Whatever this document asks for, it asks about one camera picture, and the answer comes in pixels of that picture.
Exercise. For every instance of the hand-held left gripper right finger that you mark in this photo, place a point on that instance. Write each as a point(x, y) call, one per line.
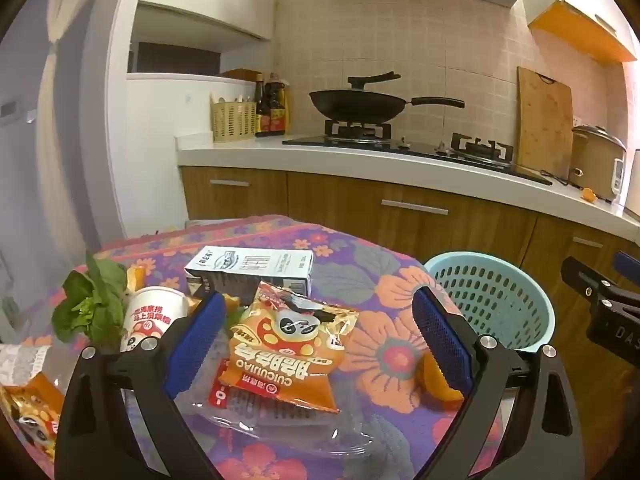
point(442, 345)

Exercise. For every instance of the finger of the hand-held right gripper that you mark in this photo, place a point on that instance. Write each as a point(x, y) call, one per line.
point(580, 277)
point(629, 266)

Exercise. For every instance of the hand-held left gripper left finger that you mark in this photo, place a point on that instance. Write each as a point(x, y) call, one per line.
point(196, 342)

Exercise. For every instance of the red and white paper cup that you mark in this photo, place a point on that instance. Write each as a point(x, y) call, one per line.
point(150, 320)

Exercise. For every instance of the light blue plastic basket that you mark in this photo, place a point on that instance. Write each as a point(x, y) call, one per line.
point(500, 300)

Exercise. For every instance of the orange panda snack packet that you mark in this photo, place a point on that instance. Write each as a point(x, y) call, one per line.
point(30, 410)
point(285, 350)

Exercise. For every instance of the orange peel piece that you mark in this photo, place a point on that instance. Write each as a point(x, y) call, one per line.
point(135, 280)
point(435, 382)
point(231, 304)

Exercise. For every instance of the red label plastic wrapper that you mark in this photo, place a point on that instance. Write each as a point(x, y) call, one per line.
point(225, 391)

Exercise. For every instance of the small orange object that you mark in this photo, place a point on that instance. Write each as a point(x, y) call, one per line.
point(589, 194)

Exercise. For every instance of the floral tablecloth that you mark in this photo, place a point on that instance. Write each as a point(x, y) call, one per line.
point(380, 280)

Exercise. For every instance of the white and blue milk carton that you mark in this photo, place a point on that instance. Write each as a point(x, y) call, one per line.
point(250, 262)

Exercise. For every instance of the beige rice cooker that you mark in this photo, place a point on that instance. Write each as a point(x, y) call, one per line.
point(595, 165)

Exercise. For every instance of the green leafy vegetable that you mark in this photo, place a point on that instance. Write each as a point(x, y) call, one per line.
point(95, 305)

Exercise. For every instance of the clear plastic food container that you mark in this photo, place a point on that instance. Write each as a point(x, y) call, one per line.
point(300, 435)

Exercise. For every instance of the large wooden cutting board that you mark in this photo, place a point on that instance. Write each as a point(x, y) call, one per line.
point(545, 120)

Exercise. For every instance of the wooden kitchen base cabinet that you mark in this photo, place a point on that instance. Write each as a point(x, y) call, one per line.
point(350, 210)

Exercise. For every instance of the white kitchen counter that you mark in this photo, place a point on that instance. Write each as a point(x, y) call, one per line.
point(240, 152)

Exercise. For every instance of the black gas stove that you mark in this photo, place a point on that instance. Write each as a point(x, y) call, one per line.
point(400, 145)

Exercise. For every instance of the yellow utensil basket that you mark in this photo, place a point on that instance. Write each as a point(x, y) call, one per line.
point(232, 122)

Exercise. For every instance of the black wok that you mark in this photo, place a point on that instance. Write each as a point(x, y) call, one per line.
point(360, 102)

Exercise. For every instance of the small wooden board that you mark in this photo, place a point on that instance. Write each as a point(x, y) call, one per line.
point(242, 74)

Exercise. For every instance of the orange and white wall cabinet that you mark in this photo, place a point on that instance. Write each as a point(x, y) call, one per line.
point(580, 20)

